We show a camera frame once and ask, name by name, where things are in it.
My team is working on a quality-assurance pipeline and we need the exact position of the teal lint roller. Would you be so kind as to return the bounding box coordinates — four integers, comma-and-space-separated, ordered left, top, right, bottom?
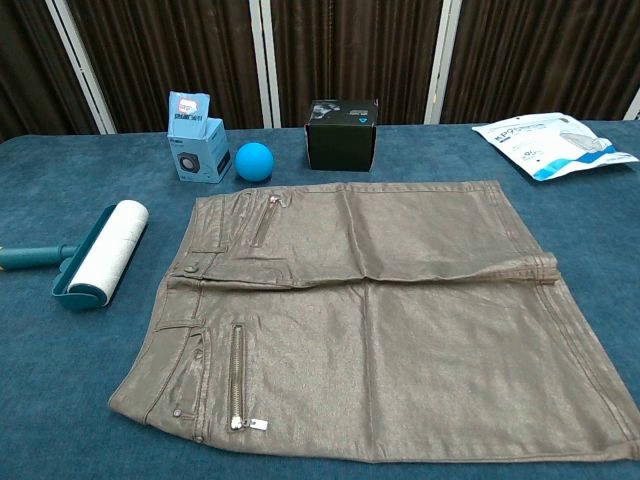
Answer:
0, 199, 150, 312

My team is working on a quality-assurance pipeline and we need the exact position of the bronze shiny zip skirt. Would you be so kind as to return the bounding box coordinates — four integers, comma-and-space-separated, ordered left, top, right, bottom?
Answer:
108, 180, 640, 464

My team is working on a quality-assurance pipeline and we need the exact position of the black cardboard box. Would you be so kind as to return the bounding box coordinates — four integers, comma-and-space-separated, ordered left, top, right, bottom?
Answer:
303, 98, 380, 173

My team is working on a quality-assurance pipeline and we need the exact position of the blue ball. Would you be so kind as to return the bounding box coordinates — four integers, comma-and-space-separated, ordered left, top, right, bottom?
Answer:
234, 142, 275, 181

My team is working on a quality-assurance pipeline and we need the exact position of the light blue speaker box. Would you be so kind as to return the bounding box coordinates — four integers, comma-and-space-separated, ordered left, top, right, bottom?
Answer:
166, 90, 233, 184

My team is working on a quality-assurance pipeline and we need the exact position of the white KP95 mask bag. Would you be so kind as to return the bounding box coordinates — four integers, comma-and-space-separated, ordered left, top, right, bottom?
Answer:
471, 111, 640, 182

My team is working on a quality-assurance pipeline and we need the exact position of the dark curtain screen panel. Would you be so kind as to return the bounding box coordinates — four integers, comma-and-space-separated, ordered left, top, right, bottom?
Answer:
249, 0, 461, 129
49, 0, 276, 135
424, 0, 640, 125
0, 0, 117, 144

